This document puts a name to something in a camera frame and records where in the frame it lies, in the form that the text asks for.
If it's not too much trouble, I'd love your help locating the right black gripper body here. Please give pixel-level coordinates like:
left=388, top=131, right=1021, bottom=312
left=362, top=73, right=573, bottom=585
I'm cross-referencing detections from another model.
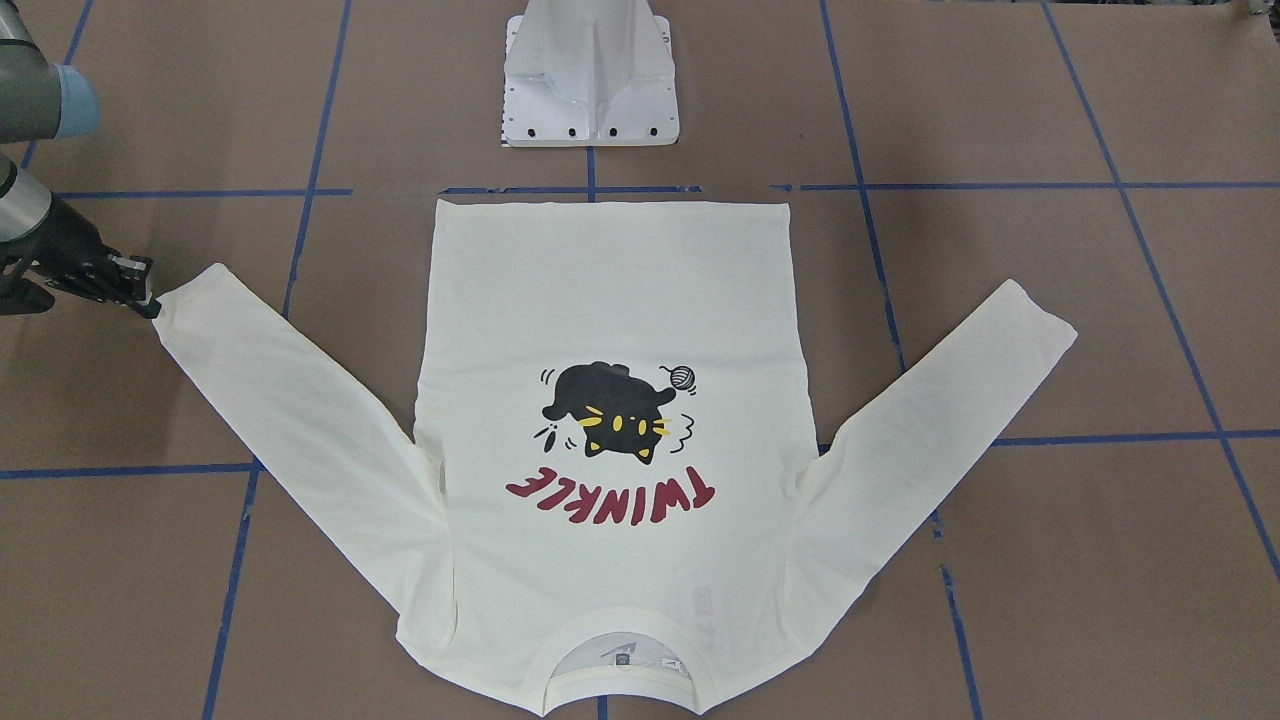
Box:
left=20, top=200, right=154, bottom=304

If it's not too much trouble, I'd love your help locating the cream long-sleeve cat shirt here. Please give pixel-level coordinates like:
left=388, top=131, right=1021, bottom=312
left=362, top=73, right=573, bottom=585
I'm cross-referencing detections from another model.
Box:
left=155, top=201, right=1076, bottom=715

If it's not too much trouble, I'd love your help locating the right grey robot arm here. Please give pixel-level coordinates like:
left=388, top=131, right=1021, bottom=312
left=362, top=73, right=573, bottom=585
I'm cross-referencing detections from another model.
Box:
left=1, top=1, right=161, bottom=319

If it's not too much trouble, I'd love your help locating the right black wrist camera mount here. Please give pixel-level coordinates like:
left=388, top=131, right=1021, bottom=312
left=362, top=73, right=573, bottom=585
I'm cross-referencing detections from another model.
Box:
left=1, top=256, right=55, bottom=316

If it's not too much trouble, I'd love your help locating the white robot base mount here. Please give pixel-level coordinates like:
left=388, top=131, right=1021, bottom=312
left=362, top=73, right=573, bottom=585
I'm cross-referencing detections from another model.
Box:
left=500, top=1, right=681, bottom=149

